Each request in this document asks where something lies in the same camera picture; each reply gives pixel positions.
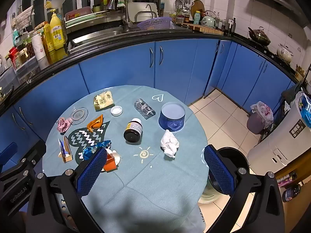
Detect black and white trash bin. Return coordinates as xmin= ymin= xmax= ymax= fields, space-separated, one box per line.
xmin=198 ymin=146 xmax=251 ymax=204

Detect stainless steel sink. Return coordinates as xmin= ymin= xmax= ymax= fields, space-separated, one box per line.
xmin=69 ymin=27 xmax=138 ymax=52

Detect purple plastic colander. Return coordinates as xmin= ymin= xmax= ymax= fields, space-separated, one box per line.
xmin=137 ymin=17 xmax=173 ymax=31

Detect wok with glass lid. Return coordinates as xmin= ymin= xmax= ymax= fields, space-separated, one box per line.
xmin=248 ymin=26 xmax=271 ymax=46

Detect round wooden cutting board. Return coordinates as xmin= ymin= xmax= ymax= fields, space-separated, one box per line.
xmin=190 ymin=0 xmax=205 ymax=17

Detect teal printed tablecloth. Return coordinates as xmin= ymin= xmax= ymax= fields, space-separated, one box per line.
xmin=42 ymin=85 xmax=209 ymax=233

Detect wooden block board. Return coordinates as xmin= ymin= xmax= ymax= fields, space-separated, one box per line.
xmin=188 ymin=24 xmax=224 ymax=35

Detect opened small paper carton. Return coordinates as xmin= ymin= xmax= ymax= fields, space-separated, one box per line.
xmin=58 ymin=135 xmax=73 ymax=163

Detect pale printed bag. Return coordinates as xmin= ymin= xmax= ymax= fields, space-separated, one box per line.
xmin=191 ymin=206 xmax=207 ymax=233

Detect mint green kettle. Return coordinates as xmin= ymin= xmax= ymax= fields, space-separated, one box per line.
xmin=201 ymin=11 xmax=217 ymax=28

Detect group of condiment jars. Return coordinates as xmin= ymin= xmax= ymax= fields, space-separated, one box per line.
xmin=5 ymin=29 xmax=37 ymax=70

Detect blue plastic packet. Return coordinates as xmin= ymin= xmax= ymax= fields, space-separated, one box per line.
xmin=298 ymin=92 xmax=311 ymax=127

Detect chrome kitchen faucet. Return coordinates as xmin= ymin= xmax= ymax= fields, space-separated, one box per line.
xmin=106 ymin=0 xmax=133 ymax=31

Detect dark brown pill bottle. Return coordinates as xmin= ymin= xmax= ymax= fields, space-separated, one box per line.
xmin=123 ymin=118 xmax=143 ymax=143

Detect clear round plastic lid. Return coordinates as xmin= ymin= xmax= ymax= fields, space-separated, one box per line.
xmin=69 ymin=107 xmax=88 ymax=122

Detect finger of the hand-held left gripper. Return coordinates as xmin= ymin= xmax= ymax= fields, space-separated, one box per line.
xmin=14 ymin=140 xmax=47 ymax=174
xmin=0 ymin=143 xmax=18 ymax=165

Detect black kitchen countertop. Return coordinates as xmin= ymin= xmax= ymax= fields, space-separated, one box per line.
xmin=0 ymin=25 xmax=303 ymax=113

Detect white tissue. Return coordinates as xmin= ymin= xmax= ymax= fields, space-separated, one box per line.
xmin=160 ymin=129 xmax=180 ymax=160

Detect yellow dish soap bottle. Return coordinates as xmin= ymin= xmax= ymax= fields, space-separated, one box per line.
xmin=49 ymin=9 xmax=65 ymax=50

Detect orange box on plate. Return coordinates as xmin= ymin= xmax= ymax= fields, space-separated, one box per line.
xmin=104 ymin=149 xmax=121 ymax=173

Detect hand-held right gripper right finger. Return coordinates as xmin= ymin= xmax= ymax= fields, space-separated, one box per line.
xmin=204 ymin=144 xmax=286 ymax=233

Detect orange wrapper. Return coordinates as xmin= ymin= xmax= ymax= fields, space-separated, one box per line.
xmin=87 ymin=115 xmax=104 ymax=133

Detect tall white floor appliance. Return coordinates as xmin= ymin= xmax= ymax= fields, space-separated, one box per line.
xmin=246 ymin=91 xmax=311 ymax=170

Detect white plastic bin liner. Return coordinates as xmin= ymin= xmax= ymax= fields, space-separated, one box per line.
xmin=250 ymin=101 xmax=274 ymax=128

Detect stack of paper cups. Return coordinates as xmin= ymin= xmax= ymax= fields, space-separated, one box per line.
xmin=31 ymin=33 xmax=50 ymax=70

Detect gold snack packet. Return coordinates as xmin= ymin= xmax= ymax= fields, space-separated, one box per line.
xmin=93 ymin=90 xmax=115 ymax=112

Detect white ceramic pot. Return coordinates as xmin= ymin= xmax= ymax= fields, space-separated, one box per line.
xmin=276 ymin=44 xmax=293 ymax=63

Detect green plastic drain tray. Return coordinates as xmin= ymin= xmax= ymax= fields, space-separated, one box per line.
xmin=64 ymin=6 xmax=107 ymax=28

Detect blue foil snack bag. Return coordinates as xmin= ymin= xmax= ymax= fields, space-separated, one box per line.
xmin=82 ymin=140 xmax=113 ymax=161

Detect blue kitchen cabinets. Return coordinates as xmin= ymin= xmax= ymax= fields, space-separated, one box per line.
xmin=0 ymin=39 xmax=302 ymax=175

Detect blue round tin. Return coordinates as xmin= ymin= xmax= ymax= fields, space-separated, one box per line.
xmin=158 ymin=101 xmax=186 ymax=133

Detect purple waste bin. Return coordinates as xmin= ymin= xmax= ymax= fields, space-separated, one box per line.
xmin=246 ymin=113 xmax=266 ymax=135

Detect dark hanging bag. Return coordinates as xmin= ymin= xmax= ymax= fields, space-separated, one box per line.
xmin=282 ymin=85 xmax=302 ymax=102

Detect small orange box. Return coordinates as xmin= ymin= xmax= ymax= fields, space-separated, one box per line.
xmin=102 ymin=156 xmax=116 ymax=173

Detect pink wrapper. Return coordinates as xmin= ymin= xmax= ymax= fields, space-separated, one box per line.
xmin=57 ymin=117 xmax=73 ymax=134

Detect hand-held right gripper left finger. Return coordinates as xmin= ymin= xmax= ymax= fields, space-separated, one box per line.
xmin=26 ymin=148 xmax=108 ymax=233

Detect dark plastic bottle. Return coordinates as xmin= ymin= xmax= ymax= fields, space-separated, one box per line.
xmin=282 ymin=184 xmax=302 ymax=202

